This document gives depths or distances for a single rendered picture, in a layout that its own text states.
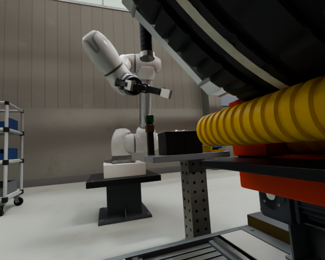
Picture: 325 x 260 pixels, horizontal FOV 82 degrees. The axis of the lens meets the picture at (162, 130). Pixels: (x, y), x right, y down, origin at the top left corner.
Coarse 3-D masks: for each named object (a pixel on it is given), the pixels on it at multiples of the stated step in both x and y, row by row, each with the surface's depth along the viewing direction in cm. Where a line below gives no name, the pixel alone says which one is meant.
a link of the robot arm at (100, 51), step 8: (96, 32) 75; (88, 40) 74; (96, 40) 74; (104, 40) 76; (88, 48) 75; (96, 48) 75; (104, 48) 76; (112, 48) 79; (88, 56) 78; (96, 56) 76; (104, 56) 76; (112, 56) 78; (96, 64) 79; (104, 64) 78; (112, 64) 79; (128, 64) 122; (104, 72) 81
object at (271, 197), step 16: (272, 208) 60; (288, 208) 56; (304, 208) 54; (320, 208) 50; (288, 224) 64; (304, 224) 65; (320, 224) 56; (304, 240) 65; (320, 240) 62; (288, 256) 65; (304, 256) 64; (320, 256) 63
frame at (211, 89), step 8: (128, 0) 31; (128, 8) 32; (136, 8) 31; (136, 16) 33; (144, 24) 33; (152, 32) 33; (160, 40) 33; (168, 48) 34; (176, 56) 34; (184, 64) 34; (192, 72) 34; (200, 80) 34; (208, 80) 33; (208, 88) 35; (216, 88) 33
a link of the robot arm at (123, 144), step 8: (120, 128) 150; (112, 136) 150; (120, 136) 146; (128, 136) 148; (112, 144) 147; (120, 144) 145; (128, 144) 146; (112, 152) 147; (120, 152) 145; (128, 152) 148
